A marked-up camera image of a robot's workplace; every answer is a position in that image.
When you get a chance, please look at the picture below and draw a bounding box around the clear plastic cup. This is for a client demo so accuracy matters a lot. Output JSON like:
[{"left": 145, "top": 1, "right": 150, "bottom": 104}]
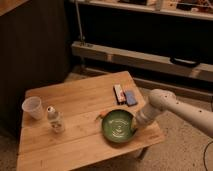
[{"left": 22, "top": 96, "right": 44, "bottom": 120}]

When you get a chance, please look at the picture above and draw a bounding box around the metal shelf rail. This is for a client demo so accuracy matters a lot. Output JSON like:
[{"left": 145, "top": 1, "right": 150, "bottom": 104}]
[{"left": 71, "top": 41, "right": 213, "bottom": 82}]

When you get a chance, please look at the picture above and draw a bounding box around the black cable on floor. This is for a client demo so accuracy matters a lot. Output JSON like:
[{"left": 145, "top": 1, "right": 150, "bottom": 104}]
[{"left": 203, "top": 139, "right": 213, "bottom": 171}]

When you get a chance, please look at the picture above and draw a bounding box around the green ceramic bowl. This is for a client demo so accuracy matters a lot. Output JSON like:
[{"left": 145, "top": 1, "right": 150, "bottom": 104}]
[{"left": 101, "top": 109, "right": 136, "bottom": 143}]

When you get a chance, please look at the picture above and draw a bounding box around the small orange carrot toy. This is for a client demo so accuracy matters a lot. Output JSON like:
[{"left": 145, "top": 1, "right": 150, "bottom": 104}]
[{"left": 96, "top": 111, "right": 108, "bottom": 120}]

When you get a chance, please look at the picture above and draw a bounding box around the blue rectangular block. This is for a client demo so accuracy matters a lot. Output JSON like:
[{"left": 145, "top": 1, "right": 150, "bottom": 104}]
[{"left": 124, "top": 90, "right": 137, "bottom": 106}]

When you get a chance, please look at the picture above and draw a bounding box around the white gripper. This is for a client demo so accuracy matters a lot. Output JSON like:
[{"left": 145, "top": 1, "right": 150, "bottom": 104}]
[{"left": 131, "top": 103, "right": 161, "bottom": 130}]

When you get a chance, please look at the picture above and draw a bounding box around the clear plastic bottle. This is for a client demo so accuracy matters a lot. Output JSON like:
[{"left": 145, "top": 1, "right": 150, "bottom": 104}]
[{"left": 47, "top": 106, "right": 65, "bottom": 133}]

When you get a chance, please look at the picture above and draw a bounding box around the black handle on rail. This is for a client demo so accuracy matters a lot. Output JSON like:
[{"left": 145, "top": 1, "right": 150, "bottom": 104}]
[{"left": 170, "top": 57, "right": 200, "bottom": 68}]

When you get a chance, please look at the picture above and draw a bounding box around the vertical metal pole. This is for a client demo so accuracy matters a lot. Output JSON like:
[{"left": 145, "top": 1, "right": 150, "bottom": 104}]
[{"left": 75, "top": 0, "right": 85, "bottom": 45}]

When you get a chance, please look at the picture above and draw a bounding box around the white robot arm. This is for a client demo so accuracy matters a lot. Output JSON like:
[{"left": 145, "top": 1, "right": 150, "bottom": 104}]
[{"left": 131, "top": 89, "right": 213, "bottom": 138}]

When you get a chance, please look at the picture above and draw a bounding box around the upper cluttered shelf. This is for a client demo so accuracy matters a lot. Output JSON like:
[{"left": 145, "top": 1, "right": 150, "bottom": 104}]
[{"left": 69, "top": 0, "right": 213, "bottom": 21}]

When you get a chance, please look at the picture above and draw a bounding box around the wooden low table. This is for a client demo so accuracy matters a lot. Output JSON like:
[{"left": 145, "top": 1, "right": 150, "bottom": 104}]
[{"left": 17, "top": 71, "right": 164, "bottom": 171}]

